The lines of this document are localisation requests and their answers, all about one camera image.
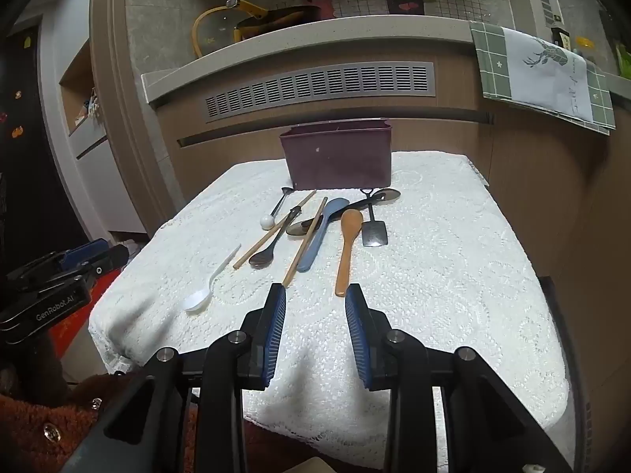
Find glass lid with yellow rim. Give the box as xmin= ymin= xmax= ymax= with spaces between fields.
xmin=192 ymin=5 xmax=247 ymax=57

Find grey vent grille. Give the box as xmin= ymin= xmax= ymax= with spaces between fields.
xmin=204 ymin=61 xmax=437 ymax=121

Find white lace tablecloth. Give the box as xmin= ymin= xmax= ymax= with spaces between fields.
xmin=88 ymin=150 xmax=575 ymax=471

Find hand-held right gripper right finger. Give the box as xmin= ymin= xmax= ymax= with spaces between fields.
xmin=344 ymin=283 xmax=575 ymax=473

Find white plastic spoon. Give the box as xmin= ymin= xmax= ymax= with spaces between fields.
xmin=183 ymin=244 xmax=242 ymax=313

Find dark brown spoon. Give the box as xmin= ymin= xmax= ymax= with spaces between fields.
xmin=249 ymin=205 xmax=302 ymax=270

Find wooden chopstick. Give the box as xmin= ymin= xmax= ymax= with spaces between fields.
xmin=233 ymin=190 xmax=317 ymax=270
xmin=282 ymin=197 xmax=329 ymax=288

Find blue plastic spoon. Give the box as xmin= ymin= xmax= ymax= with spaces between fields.
xmin=297 ymin=198 xmax=351 ymax=273

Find black fridge with magnets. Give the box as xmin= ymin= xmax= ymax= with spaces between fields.
xmin=0 ymin=24 xmax=90 ymax=267

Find beige speckled counter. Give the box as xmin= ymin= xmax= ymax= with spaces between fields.
xmin=140 ymin=15 xmax=631 ymax=109

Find brown fuzzy garment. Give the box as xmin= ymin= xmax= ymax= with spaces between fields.
xmin=0 ymin=369 xmax=149 ymax=473

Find metal spoon with white ball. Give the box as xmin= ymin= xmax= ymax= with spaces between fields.
xmin=260 ymin=186 xmax=295 ymax=230

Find green checked deer towel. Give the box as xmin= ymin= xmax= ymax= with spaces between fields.
xmin=469 ymin=20 xmax=617 ymax=135

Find purple plastic utensil box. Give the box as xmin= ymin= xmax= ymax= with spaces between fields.
xmin=279 ymin=118 xmax=394 ymax=192

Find black pan with yellow handle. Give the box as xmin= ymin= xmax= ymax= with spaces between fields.
xmin=226 ymin=0 xmax=329 ymax=40

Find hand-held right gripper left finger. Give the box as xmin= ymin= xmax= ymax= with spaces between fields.
xmin=59 ymin=283 xmax=289 ymax=473

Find brown wooden spoon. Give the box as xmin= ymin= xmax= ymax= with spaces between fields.
xmin=335 ymin=209 xmax=364 ymax=298

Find black shovel-shaped spoon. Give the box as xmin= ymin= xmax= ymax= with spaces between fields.
xmin=360 ymin=187 xmax=388 ymax=248

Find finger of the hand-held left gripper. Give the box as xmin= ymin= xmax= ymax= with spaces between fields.
xmin=30 ymin=245 xmax=130 ymax=291
xmin=7 ymin=238 xmax=110 ymax=287

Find grey translucent spoon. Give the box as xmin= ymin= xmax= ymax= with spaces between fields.
xmin=286 ymin=199 xmax=368 ymax=237

